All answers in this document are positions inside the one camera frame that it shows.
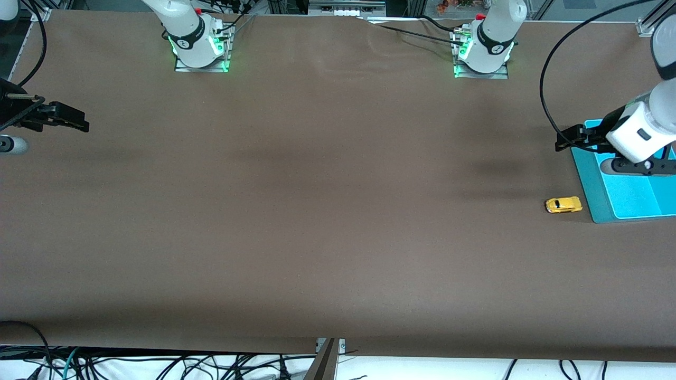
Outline teal floor cable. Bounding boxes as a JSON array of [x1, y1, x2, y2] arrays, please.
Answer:
[[62, 347, 81, 380]]

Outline short black base cable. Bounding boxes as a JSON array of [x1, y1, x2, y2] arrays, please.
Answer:
[[420, 15, 460, 33]]

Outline black looped floor cable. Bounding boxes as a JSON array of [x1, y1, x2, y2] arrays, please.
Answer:
[[0, 320, 53, 380]]

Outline teal plastic bin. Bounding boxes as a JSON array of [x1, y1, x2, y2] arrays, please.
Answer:
[[570, 119, 676, 224]]

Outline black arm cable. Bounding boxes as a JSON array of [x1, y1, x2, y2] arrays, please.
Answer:
[[19, 0, 48, 88], [539, 0, 658, 146]]

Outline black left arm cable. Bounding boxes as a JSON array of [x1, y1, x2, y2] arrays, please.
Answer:
[[539, 0, 658, 146]]

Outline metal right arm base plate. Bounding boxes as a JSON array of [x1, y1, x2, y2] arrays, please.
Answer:
[[174, 24, 233, 73]]

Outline black right base cables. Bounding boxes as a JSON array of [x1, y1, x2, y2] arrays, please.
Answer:
[[209, 0, 257, 35]]

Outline long black cable on cover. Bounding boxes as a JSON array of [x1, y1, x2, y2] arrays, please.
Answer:
[[359, 17, 465, 45]]

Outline brown table cover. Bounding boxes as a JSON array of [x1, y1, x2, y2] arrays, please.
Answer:
[[0, 9, 676, 362]]

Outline dark centre post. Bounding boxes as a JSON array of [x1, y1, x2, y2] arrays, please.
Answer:
[[304, 338, 341, 380]]

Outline black floor cable tangle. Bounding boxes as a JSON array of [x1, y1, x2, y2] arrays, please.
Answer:
[[0, 346, 317, 380]]

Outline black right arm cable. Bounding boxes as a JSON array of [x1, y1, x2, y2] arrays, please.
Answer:
[[19, 0, 48, 88]]

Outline yellow beetle toy car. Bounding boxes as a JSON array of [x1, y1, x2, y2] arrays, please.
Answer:
[[545, 196, 583, 214]]

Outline grey background equipment box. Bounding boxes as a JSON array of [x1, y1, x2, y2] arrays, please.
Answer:
[[308, 0, 386, 16]]

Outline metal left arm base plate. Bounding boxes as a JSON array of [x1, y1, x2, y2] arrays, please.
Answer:
[[452, 29, 510, 80]]

